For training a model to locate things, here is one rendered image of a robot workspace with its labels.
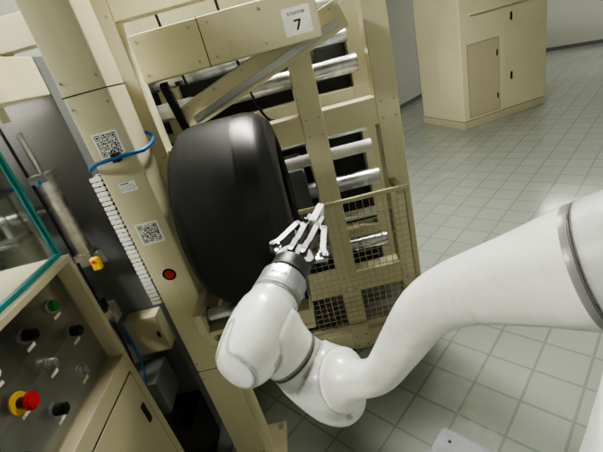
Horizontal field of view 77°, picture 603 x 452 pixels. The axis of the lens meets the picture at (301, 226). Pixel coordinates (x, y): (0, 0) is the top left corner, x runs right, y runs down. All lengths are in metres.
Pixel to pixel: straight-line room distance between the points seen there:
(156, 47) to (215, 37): 0.19
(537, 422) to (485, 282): 1.72
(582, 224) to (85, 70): 1.14
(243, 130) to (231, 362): 0.68
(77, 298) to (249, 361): 0.81
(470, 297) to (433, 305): 0.04
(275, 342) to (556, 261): 0.41
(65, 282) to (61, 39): 0.65
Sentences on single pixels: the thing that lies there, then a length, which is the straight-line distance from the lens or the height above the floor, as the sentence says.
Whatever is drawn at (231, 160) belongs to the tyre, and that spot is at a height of 1.41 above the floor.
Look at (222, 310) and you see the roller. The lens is 1.32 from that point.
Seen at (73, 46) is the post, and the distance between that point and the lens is 1.23.
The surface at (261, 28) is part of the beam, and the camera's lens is 1.37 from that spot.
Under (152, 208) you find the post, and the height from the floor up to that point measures 1.30.
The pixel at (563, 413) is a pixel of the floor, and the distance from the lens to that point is 2.10.
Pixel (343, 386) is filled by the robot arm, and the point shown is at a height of 1.16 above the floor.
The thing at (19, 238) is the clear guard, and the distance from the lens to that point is 1.18.
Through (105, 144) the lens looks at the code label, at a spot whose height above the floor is 1.51.
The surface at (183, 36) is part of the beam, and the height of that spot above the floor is 1.74.
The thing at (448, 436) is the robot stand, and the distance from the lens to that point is 1.19.
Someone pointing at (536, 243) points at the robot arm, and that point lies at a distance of 0.33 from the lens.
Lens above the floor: 1.63
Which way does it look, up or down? 25 degrees down
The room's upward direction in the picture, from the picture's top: 15 degrees counter-clockwise
